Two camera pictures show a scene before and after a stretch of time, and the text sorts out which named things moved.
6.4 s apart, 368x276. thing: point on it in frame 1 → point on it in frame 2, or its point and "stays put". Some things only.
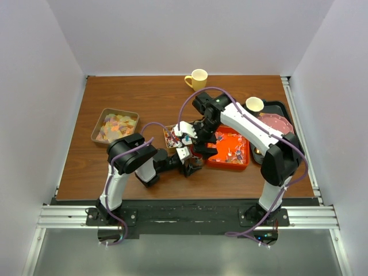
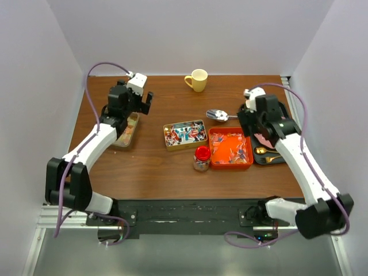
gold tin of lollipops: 173,141 stays put
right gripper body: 205,132 → 246,117
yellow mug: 199,79 stays put
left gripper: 186,171 → 141,106
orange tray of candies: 233,151 stays put
